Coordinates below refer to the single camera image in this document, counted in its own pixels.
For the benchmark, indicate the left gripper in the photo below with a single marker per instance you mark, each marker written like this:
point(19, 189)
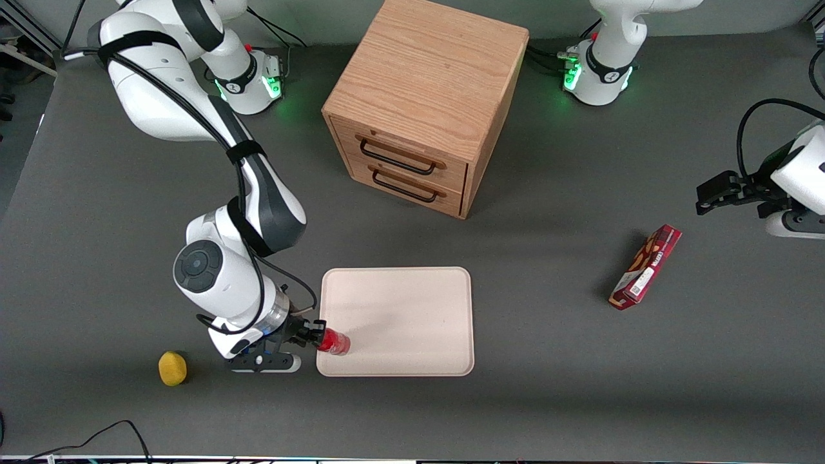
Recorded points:
point(755, 191)

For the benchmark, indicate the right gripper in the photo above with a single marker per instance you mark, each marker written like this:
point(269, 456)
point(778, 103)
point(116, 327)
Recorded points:
point(298, 330)

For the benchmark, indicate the red coke bottle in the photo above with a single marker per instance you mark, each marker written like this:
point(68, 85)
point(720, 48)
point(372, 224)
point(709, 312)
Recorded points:
point(338, 345)

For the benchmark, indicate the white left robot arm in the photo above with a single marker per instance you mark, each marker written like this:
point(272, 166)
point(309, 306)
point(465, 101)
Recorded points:
point(619, 26)

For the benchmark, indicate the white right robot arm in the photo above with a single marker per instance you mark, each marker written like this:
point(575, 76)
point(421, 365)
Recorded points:
point(161, 103)

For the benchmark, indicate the beige rectangular tray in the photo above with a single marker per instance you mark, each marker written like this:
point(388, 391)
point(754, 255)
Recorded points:
point(406, 309)

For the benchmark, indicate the red snack box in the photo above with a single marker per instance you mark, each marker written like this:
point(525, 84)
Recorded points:
point(644, 270)

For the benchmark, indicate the yellow toy lemon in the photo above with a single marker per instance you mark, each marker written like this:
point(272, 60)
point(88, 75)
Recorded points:
point(173, 368)

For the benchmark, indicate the wooden drawer cabinet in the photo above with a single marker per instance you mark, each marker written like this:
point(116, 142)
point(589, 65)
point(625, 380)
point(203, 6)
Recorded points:
point(432, 71)

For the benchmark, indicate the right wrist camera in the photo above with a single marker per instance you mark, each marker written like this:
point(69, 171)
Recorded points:
point(258, 364)

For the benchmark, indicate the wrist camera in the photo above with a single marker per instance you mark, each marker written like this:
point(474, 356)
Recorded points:
point(258, 364)
point(796, 225)

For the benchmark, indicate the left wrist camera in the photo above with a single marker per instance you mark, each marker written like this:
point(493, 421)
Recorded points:
point(796, 225)

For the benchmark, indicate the metal frame structure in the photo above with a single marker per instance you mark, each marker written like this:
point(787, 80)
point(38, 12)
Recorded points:
point(19, 26)

